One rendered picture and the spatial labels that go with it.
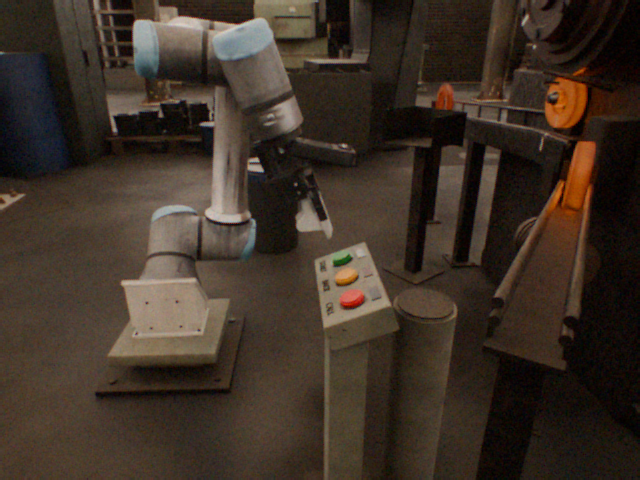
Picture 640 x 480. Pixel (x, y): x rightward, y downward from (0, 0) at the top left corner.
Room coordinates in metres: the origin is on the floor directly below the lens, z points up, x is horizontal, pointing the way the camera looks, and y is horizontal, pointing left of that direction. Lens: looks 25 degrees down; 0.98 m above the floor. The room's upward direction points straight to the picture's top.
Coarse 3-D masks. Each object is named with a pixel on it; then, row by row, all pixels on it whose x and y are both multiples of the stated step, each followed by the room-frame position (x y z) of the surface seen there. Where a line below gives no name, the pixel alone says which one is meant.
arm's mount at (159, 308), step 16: (128, 288) 1.19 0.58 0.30; (144, 288) 1.19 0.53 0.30; (160, 288) 1.20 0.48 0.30; (176, 288) 1.20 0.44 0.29; (192, 288) 1.20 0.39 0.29; (128, 304) 1.19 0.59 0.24; (144, 304) 1.19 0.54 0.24; (160, 304) 1.19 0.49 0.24; (176, 304) 1.20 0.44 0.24; (192, 304) 1.20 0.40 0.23; (144, 320) 1.19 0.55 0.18; (160, 320) 1.19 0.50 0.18; (176, 320) 1.19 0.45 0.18; (192, 320) 1.20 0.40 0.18; (144, 336) 1.18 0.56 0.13; (160, 336) 1.19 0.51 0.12
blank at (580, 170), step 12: (576, 144) 1.00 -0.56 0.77; (588, 144) 0.96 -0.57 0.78; (576, 156) 0.94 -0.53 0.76; (588, 156) 0.93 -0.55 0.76; (576, 168) 0.92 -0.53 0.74; (588, 168) 0.91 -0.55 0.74; (576, 180) 0.91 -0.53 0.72; (564, 192) 1.01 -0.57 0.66; (576, 192) 0.91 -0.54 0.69; (564, 204) 0.93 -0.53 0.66; (576, 204) 0.92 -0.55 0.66
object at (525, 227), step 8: (528, 224) 1.16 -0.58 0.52; (520, 232) 1.16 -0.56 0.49; (528, 232) 1.13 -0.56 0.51; (520, 240) 1.15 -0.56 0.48; (520, 248) 1.14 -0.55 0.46; (592, 248) 1.00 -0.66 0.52; (592, 256) 0.98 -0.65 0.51; (592, 264) 0.98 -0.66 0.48; (600, 264) 1.00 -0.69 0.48; (584, 272) 0.98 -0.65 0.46; (592, 272) 0.98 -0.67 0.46; (584, 280) 0.98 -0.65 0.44
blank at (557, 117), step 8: (560, 80) 1.45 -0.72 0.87; (552, 88) 1.48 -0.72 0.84; (560, 88) 1.44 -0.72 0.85; (568, 88) 1.40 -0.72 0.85; (576, 88) 1.37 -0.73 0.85; (584, 88) 1.37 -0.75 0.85; (568, 96) 1.39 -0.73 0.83; (576, 96) 1.36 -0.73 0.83; (584, 96) 1.36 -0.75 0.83; (568, 104) 1.38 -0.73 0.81; (576, 104) 1.35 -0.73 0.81; (584, 104) 1.36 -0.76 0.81; (552, 112) 1.45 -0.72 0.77; (560, 112) 1.43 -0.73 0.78; (568, 112) 1.38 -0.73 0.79; (576, 112) 1.36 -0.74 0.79; (552, 120) 1.44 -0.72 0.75; (560, 120) 1.40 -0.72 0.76; (568, 120) 1.37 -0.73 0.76; (576, 120) 1.37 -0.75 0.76
